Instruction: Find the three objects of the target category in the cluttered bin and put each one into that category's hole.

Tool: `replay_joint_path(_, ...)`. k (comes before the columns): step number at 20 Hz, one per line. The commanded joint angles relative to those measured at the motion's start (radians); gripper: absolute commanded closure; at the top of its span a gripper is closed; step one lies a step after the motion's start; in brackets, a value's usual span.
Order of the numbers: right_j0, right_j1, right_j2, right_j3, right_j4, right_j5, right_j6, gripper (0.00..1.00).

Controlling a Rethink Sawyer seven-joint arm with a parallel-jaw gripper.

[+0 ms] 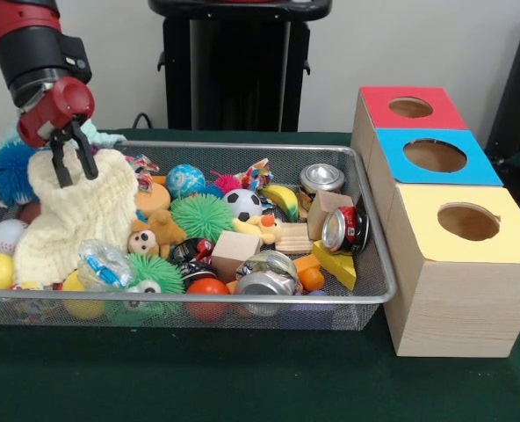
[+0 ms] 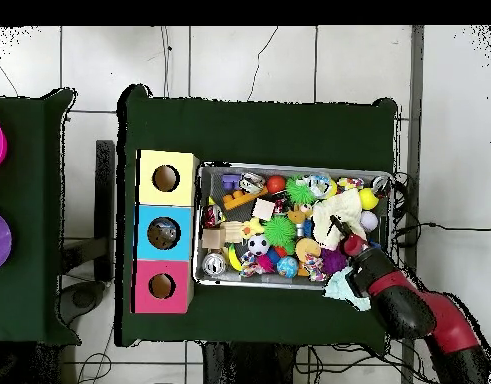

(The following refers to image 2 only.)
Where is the yellow smiley face ball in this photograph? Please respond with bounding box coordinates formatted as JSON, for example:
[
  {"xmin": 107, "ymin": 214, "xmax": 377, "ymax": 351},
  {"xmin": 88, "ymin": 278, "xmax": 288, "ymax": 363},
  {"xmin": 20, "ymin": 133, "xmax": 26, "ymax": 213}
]
[{"xmin": 358, "ymin": 187, "xmax": 381, "ymax": 212}]

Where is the orange red ball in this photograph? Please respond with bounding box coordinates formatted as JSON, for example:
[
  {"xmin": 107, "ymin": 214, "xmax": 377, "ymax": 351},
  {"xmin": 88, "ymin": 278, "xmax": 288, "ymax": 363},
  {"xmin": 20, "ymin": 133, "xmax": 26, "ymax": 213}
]
[{"xmin": 266, "ymin": 175, "xmax": 288, "ymax": 195}]

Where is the crushed silver can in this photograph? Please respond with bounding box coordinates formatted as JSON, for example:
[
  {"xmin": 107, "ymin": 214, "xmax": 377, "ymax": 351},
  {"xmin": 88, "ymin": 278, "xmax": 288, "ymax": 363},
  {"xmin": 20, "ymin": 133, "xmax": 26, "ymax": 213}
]
[{"xmin": 239, "ymin": 171, "xmax": 268, "ymax": 197}]

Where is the purple spiky ball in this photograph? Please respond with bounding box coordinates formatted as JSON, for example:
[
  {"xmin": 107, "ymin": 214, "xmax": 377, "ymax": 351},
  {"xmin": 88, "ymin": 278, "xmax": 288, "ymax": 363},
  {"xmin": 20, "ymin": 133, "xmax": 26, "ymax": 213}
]
[{"xmin": 320, "ymin": 247, "xmax": 349, "ymax": 277}]

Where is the dark green table cloth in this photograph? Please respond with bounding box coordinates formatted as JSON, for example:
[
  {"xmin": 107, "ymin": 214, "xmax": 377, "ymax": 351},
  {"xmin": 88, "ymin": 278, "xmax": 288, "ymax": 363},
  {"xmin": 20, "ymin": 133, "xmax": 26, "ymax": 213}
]
[
  {"xmin": 0, "ymin": 87, "xmax": 78, "ymax": 347},
  {"xmin": 116, "ymin": 83, "xmax": 400, "ymax": 349}
]

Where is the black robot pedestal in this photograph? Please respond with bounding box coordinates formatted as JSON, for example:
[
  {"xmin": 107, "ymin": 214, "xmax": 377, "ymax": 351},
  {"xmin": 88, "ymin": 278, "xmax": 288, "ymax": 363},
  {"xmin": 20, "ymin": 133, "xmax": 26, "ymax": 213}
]
[{"xmin": 198, "ymin": 342, "xmax": 301, "ymax": 384}]

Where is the mint green cloth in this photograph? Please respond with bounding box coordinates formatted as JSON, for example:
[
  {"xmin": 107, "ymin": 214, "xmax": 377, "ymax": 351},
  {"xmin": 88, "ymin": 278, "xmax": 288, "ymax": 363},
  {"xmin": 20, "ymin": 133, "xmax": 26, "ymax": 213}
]
[{"xmin": 322, "ymin": 267, "xmax": 374, "ymax": 313}]

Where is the clear mesh bin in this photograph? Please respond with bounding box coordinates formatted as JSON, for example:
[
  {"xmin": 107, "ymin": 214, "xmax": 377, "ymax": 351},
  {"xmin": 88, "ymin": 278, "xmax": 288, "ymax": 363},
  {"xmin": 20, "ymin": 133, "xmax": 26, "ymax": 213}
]
[{"xmin": 194, "ymin": 162, "xmax": 394, "ymax": 297}]

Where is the black and white soccer ball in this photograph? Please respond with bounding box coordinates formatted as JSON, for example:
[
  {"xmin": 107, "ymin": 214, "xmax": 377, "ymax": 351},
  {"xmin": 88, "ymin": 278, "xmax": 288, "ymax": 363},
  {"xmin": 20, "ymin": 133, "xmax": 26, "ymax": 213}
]
[{"xmin": 247, "ymin": 234, "xmax": 270, "ymax": 257}]

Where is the wooden box with three holes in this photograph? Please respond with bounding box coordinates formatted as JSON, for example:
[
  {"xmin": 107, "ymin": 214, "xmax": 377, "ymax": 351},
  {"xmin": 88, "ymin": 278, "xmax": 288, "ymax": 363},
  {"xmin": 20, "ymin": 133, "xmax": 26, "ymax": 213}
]
[{"xmin": 132, "ymin": 149, "xmax": 201, "ymax": 315}]

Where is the green spiky ball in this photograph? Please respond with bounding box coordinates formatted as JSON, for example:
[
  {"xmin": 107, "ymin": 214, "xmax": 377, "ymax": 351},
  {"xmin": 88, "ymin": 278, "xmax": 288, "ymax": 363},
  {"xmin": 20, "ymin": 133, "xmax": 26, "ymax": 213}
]
[
  {"xmin": 285, "ymin": 179, "xmax": 317, "ymax": 207},
  {"xmin": 263, "ymin": 215, "xmax": 298, "ymax": 253}
]

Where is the white baseball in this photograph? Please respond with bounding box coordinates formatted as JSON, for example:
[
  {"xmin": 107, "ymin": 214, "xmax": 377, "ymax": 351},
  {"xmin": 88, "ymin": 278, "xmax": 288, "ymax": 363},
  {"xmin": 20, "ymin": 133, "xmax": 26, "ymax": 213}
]
[{"xmin": 360, "ymin": 211, "xmax": 381, "ymax": 234}]

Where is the cream yellow cloth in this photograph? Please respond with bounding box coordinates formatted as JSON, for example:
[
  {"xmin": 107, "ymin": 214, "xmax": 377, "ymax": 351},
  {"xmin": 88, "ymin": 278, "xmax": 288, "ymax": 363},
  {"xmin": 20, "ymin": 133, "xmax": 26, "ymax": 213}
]
[{"xmin": 310, "ymin": 187, "xmax": 366, "ymax": 252}]

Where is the black cable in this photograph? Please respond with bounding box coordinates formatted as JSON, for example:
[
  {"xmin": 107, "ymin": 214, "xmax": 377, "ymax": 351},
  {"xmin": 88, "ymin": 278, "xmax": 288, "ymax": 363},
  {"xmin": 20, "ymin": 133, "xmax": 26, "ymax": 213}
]
[{"xmin": 395, "ymin": 219, "xmax": 491, "ymax": 240}]

